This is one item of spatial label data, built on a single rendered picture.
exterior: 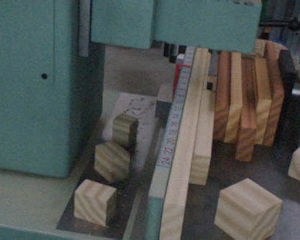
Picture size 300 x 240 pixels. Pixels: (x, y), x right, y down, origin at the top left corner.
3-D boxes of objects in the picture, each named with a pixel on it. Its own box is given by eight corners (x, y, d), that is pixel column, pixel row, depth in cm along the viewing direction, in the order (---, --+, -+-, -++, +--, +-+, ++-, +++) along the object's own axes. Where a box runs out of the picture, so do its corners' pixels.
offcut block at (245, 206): (274, 233, 51) (283, 200, 49) (246, 249, 49) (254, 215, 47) (241, 209, 54) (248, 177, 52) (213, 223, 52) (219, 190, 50)
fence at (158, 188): (158, 244, 48) (163, 197, 46) (141, 241, 48) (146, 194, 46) (198, 43, 101) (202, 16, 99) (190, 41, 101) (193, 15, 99)
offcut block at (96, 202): (84, 203, 69) (86, 178, 67) (115, 213, 67) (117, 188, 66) (73, 216, 66) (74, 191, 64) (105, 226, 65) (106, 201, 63)
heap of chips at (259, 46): (298, 74, 91) (303, 54, 89) (221, 63, 92) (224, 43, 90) (293, 57, 99) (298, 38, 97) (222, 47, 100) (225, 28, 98)
